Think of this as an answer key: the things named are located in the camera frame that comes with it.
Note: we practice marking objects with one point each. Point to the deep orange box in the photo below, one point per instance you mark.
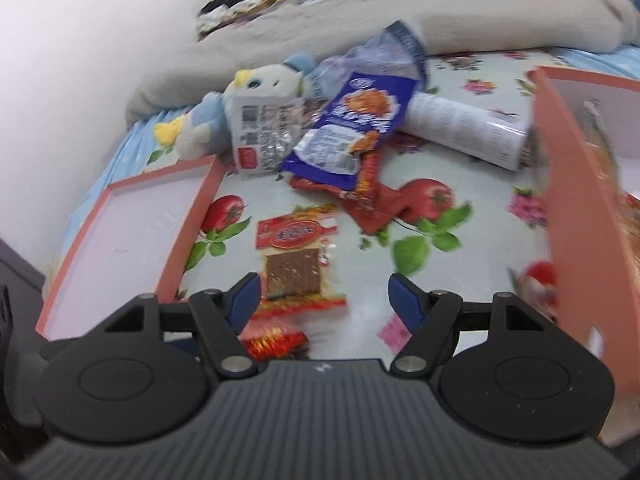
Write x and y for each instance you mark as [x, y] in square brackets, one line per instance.
[575, 210]

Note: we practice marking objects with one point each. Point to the silver packet with white label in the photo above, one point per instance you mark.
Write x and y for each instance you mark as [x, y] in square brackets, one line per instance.
[260, 135]

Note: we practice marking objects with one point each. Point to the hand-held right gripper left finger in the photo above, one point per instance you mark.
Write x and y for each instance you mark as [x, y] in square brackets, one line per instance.
[245, 300]

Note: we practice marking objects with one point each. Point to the translucent blue plastic bag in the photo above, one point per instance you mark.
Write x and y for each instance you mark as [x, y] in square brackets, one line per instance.
[380, 55]

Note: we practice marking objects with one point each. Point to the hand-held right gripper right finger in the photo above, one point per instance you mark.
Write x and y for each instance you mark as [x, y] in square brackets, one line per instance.
[405, 301]

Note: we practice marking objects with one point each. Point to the small shiny red packet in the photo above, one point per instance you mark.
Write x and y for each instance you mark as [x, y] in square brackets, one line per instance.
[275, 342]

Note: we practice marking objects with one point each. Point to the white cylindrical can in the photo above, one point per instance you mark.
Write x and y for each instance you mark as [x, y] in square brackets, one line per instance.
[460, 125]

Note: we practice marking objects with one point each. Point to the red packet with brown square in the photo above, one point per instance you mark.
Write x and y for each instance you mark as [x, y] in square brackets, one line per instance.
[295, 265]

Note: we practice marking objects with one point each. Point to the long red snack packet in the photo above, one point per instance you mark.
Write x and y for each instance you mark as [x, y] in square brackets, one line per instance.
[370, 205]

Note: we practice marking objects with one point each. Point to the white and blue plush toy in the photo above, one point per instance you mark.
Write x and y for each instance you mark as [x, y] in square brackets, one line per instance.
[200, 125]

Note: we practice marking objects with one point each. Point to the shallow orange box lid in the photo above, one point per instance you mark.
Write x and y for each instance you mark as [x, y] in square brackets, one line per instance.
[130, 240]

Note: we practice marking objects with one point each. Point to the grey duvet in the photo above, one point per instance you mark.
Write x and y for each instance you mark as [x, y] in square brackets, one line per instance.
[500, 15]

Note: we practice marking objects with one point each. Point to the dark blue snack packet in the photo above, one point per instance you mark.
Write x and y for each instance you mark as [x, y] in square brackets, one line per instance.
[345, 135]

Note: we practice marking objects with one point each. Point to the white crumpled cloth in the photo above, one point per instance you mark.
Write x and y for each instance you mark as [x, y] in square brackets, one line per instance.
[230, 22]

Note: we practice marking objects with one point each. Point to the black clothing pile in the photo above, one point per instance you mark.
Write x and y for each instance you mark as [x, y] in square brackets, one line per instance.
[225, 2]

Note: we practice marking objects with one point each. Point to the floral tomato print mat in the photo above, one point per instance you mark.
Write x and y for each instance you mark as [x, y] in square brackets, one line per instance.
[360, 260]

